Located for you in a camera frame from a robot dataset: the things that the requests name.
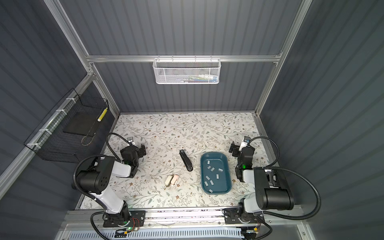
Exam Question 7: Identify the pink mini stapler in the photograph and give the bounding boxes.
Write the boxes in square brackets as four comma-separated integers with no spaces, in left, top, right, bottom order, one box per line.
[171,175,179,186]

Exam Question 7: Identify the black stapler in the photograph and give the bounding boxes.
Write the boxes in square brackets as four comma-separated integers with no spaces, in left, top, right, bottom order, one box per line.
[179,150,193,172]

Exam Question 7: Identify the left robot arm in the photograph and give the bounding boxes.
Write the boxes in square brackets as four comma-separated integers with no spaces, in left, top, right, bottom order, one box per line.
[72,144,147,227]

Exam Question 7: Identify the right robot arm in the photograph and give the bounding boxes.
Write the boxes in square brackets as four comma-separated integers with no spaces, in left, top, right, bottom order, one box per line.
[229,142,295,223]

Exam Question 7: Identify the teal plastic tray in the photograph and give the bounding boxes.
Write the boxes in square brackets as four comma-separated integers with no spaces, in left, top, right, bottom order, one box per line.
[201,152,232,195]

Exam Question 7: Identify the yellow marker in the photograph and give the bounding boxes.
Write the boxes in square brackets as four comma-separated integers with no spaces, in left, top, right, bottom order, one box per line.
[97,108,108,122]

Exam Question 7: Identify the black pad in basket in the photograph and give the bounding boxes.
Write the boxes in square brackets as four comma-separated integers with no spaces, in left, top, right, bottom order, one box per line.
[63,112,101,137]

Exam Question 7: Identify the tubes in white basket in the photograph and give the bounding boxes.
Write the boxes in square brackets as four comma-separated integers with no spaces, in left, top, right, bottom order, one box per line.
[180,75,219,83]

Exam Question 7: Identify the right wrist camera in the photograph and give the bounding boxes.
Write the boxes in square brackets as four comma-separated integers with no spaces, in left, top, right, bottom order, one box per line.
[239,136,251,151]

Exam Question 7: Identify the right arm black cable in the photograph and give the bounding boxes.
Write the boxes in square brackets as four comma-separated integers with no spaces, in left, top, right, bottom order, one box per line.
[248,136,322,221]

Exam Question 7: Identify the black wire basket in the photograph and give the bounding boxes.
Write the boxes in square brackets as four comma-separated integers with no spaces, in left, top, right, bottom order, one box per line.
[24,90,109,163]

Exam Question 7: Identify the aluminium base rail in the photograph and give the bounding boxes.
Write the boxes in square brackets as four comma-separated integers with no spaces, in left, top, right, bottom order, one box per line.
[64,206,305,230]

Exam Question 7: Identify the white wire mesh basket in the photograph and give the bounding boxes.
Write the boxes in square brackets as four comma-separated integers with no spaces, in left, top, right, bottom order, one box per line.
[153,59,222,85]

